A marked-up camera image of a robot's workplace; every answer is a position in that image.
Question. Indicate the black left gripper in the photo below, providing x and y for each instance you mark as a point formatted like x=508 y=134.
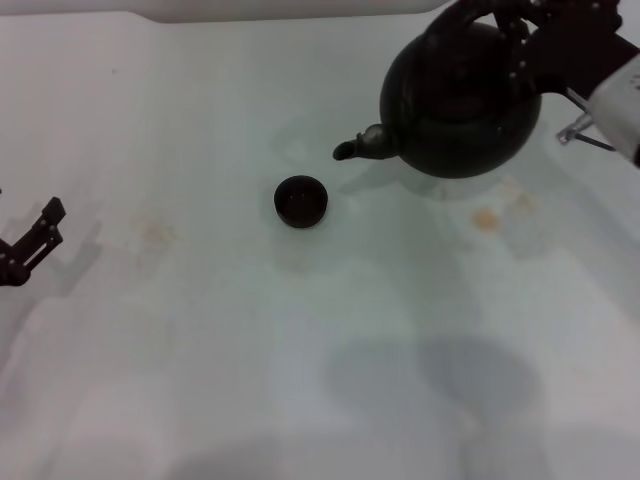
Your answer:
x=10 y=267

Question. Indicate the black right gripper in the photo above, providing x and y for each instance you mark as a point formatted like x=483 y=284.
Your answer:
x=575 y=57

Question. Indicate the black round teapot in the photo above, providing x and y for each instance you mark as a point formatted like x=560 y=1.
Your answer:
x=450 y=110

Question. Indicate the black teacup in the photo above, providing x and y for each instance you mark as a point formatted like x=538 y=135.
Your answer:
x=301 y=202

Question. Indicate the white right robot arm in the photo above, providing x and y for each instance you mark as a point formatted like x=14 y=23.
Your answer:
x=620 y=110

